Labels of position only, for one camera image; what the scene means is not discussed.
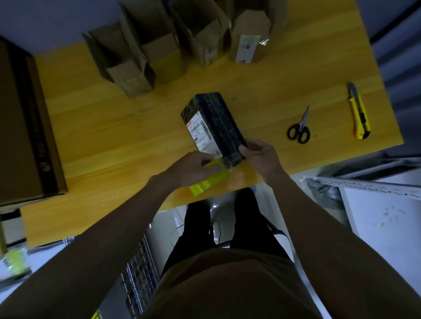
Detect person's black trousers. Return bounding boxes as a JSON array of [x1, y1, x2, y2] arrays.
[[161, 187, 292, 276]]

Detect black cardboard box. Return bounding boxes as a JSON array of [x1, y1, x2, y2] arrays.
[[180, 92, 248, 170]]

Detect brown box with white label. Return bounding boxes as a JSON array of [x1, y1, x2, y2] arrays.
[[227, 0, 289, 64]]

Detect person's left forearm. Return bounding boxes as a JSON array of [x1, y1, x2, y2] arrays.
[[0, 176, 175, 319]]

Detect person's brown shirt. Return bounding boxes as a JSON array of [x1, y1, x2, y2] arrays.
[[141, 248, 323, 319]]

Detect small carton red label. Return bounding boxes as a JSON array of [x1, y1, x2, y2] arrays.
[[171, 0, 231, 69]]

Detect large flat brown carton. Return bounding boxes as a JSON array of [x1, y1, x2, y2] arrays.
[[0, 34, 69, 208]]

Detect yellow-green packet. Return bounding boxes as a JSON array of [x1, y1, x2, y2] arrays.
[[4, 248, 31, 278]]

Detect grey pleated curtain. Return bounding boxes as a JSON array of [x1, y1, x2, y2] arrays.
[[370, 0, 421, 155]]

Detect person's right forearm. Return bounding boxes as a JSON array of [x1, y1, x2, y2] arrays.
[[273, 174, 421, 319]]

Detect person's right hand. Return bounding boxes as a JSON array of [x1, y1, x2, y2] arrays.
[[238, 138, 290, 186]]

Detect person's left hand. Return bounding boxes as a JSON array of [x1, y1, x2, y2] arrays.
[[148, 151, 224, 191]]

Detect yellow utility knife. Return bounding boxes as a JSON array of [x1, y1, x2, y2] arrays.
[[347, 82, 371, 140]]

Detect small carton yellow tape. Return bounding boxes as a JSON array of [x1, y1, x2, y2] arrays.
[[119, 0, 186, 86]]

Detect metal wire cart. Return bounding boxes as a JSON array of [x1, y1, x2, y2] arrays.
[[90, 235, 160, 319]]

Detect white metal rack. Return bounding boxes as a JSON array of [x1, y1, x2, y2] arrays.
[[302, 154, 421, 296]]

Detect black handled scissors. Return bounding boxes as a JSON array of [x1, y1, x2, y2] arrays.
[[286, 105, 311, 145]]

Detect yellow tape roll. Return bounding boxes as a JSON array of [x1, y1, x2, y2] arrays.
[[189, 159, 231, 198]]

